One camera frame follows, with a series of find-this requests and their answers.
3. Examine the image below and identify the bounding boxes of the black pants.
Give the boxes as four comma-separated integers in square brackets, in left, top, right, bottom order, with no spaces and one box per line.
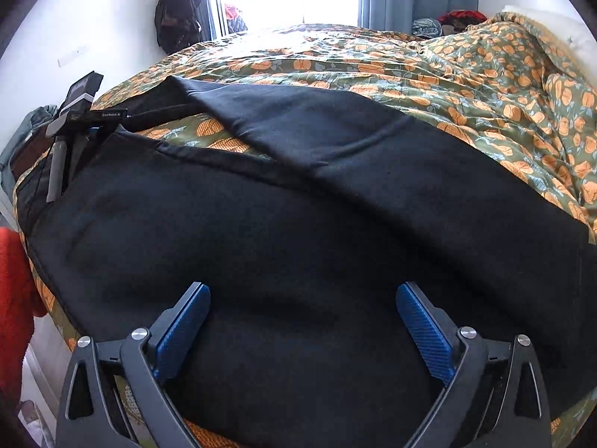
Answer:
[25,75,597,448]

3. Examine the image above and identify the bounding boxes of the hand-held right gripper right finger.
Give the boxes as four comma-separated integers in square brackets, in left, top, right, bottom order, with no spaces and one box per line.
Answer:
[396,281,553,448]

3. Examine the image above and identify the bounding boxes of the red and dark clothing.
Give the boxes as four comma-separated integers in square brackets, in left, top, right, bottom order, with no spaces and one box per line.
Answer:
[438,9,488,33]

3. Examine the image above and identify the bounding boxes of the orange shaggy rug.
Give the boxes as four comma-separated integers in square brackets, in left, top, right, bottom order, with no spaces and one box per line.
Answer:
[0,226,42,411]

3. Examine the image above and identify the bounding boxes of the blue-grey patterned cloth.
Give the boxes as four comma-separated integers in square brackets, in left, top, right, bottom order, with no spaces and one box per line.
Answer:
[412,18,442,39]

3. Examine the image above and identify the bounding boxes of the grey-green cloth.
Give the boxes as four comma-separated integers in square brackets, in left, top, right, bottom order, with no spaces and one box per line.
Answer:
[0,105,59,190]

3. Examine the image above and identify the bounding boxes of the black hanging bag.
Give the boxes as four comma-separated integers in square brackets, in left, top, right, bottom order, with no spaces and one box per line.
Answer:
[155,0,202,54]

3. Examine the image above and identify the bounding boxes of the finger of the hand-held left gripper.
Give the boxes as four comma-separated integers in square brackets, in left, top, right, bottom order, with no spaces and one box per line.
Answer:
[65,128,101,187]
[46,134,68,203]

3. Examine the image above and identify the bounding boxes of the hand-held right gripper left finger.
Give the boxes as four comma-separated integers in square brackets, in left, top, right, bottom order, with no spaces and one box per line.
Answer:
[55,281,212,448]

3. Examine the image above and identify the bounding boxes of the green orange floral blanket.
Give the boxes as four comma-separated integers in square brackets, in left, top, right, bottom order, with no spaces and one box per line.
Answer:
[12,12,597,448]

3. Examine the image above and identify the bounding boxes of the white pillow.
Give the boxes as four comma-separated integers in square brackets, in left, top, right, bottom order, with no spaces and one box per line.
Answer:
[501,4,597,73]

